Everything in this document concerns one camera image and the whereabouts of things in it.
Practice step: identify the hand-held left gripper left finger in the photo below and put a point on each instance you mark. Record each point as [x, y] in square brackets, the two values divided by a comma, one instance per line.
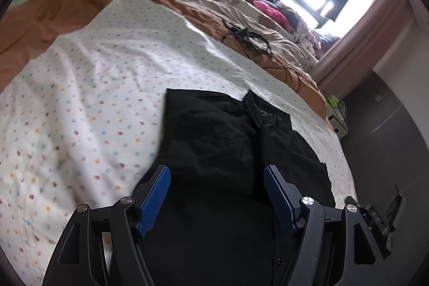
[155, 197]

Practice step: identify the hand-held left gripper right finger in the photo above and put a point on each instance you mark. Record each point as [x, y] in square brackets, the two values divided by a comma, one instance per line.
[280, 197]

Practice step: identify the black garment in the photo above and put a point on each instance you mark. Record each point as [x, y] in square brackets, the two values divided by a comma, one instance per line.
[214, 145]

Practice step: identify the pink clothes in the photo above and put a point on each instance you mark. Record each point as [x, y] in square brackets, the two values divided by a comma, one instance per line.
[271, 9]

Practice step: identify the white bedside box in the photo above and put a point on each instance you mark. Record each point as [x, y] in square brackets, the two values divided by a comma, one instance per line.
[337, 120]

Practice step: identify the white floral printed blanket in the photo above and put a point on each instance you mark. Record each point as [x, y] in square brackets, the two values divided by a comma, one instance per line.
[94, 98]

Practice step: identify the beige blanket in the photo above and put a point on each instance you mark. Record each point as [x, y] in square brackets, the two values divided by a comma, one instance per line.
[241, 21]

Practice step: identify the mauve curtain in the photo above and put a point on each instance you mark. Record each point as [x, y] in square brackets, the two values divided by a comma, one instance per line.
[365, 34]

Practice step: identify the orange bed sheet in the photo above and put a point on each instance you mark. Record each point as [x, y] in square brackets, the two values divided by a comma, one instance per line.
[57, 14]

